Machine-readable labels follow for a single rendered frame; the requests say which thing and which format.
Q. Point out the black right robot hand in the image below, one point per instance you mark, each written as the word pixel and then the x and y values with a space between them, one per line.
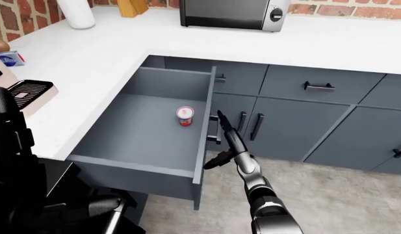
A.
pixel 231 136

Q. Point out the narrow grey drawer front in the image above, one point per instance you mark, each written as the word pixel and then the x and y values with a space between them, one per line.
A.
pixel 242 78

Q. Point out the wide grey drawer front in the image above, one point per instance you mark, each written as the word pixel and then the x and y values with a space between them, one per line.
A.
pixel 320 84

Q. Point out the grey cabinet door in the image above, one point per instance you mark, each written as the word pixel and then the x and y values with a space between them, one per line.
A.
pixel 294 129
pixel 229 107
pixel 359 141

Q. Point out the red white yogurt cup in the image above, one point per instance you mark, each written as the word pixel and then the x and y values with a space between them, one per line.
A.
pixel 185 116

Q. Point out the silver black microwave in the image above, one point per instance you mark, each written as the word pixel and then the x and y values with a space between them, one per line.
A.
pixel 229 13

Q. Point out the wooden knife block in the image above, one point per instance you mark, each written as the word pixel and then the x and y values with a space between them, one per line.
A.
pixel 131 7

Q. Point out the white paper towel roll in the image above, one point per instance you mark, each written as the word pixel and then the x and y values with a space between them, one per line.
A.
pixel 76 12

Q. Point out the pink coffee machine drip tray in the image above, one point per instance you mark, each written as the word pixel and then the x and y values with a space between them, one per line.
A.
pixel 28 92

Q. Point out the blue white small box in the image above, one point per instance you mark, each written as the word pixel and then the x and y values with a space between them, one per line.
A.
pixel 11 58

